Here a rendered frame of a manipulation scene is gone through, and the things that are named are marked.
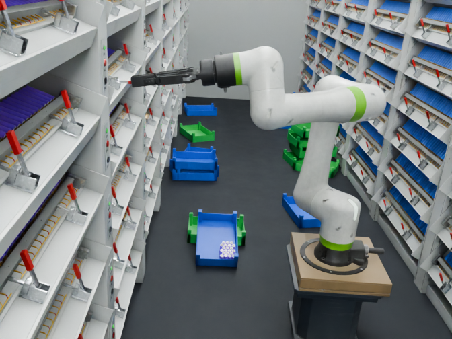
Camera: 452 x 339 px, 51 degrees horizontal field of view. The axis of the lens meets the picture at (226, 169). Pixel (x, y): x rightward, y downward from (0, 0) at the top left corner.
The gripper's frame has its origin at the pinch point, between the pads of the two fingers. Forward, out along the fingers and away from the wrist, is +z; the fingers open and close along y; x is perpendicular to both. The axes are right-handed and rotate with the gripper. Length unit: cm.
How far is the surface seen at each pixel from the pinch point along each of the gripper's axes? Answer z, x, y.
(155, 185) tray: 23, -80, 112
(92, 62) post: 6.3, 10.3, -27.4
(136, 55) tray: 8.0, 1.7, 42.3
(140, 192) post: 17, -53, 43
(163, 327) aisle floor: 12, -99, 14
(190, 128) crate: 11, -96, 271
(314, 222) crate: -65, -110, 101
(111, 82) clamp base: 9.0, 0.6, -1.0
